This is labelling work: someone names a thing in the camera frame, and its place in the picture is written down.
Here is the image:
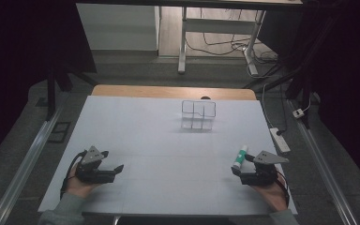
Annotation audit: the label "black floor frame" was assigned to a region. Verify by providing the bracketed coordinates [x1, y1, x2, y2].
[47, 121, 72, 144]

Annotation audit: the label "metal floor rail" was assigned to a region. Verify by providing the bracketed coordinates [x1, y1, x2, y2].
[286, 98, 359, 225]
[0, 104, 64, 225]

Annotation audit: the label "white power strip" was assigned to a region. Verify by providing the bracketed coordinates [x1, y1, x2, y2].
[269, 127, 292, 154]

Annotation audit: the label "white cabinet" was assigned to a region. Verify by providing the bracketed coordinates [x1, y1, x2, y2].
[76, 3, 161, 52]

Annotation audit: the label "wooden table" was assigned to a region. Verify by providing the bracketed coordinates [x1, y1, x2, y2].
[91, 83, 258, 101]

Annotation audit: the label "white table mat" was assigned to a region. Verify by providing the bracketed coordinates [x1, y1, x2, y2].
[37, 95, 298, 218]

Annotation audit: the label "clear acrylic organizer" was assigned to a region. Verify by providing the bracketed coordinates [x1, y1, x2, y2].
[180, 99, 218, 131]

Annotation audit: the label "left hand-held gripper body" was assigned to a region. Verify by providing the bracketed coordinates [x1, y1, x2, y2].
[75, 145, 116, 185]

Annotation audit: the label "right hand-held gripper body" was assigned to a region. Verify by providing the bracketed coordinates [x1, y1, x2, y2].
[239, 150, 291, 188]

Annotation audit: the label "person's right hand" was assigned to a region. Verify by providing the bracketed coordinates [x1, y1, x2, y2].
[250, 177, 291, 213]

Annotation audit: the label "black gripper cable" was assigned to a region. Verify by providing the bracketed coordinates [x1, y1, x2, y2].
[59, 149, 89, 200]

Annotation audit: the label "black metal stand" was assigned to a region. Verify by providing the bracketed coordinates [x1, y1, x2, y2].
[45, 59, 99, 121]
[243, 18, 336, 129]

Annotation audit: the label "green and white glue stick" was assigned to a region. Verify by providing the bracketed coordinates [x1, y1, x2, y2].
[232, 144, 249, 171]

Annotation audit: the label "dark gripper cable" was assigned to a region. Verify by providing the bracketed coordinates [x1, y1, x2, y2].
[276, 170, 292, 208]

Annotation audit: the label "person's left hand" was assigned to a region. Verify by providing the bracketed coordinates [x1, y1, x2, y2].
[65, 163, 100, 200]

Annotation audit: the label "white desk frame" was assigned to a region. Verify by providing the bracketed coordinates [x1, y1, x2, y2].
[177, 6, 267, 77]

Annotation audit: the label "black floor cables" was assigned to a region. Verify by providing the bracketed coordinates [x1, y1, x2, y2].
[185, 8, 279, 64]

